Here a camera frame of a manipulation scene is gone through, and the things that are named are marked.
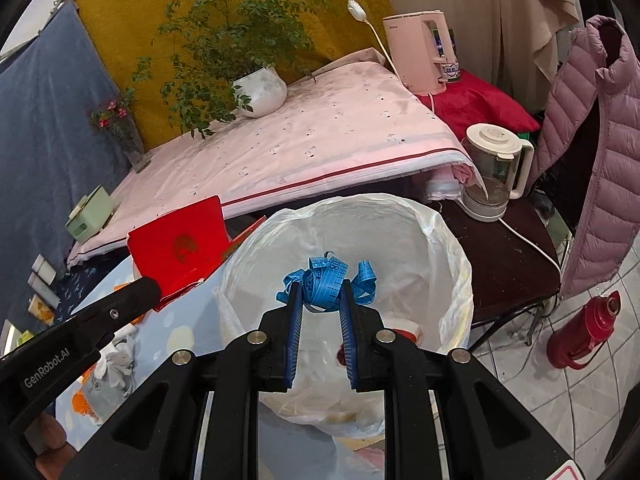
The glass vase with pink flowers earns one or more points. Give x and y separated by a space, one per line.
131 142

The red paper cup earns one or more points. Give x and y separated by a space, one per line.
405 334

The red thermos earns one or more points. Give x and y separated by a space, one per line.
580 335

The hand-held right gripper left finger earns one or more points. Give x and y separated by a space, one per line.
295 320

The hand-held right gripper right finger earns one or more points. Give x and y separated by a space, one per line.
350 330

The dark wooden table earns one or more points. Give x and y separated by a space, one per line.
505 270

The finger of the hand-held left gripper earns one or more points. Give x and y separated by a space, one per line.
125 305

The blue measuring tape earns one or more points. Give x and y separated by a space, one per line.
325 275

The white electric kettle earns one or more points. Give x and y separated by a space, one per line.
492 160

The green tissue box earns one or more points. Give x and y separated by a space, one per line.
90 215

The pink down jacket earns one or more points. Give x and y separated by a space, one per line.
600 210

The beige curtain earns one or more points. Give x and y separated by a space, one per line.
475 10

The blue hanging cloth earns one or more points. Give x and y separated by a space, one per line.
45 135

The yellow hanging cloth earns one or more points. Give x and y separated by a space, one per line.
125 20

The green plant in white pot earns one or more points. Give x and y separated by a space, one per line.
260 90

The red cloth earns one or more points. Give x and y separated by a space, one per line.
480 105

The person's left hand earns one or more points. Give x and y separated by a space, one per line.
50 435

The pink blanket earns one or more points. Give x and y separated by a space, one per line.
300 135

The cream hanging cloth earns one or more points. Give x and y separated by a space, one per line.
555 10

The bin with white plastic bag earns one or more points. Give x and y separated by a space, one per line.
350 230

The white grey small box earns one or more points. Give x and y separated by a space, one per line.
44 266
37 284

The green print box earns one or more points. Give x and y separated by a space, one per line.
22 338

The orange print small box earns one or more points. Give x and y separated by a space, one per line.
44 310

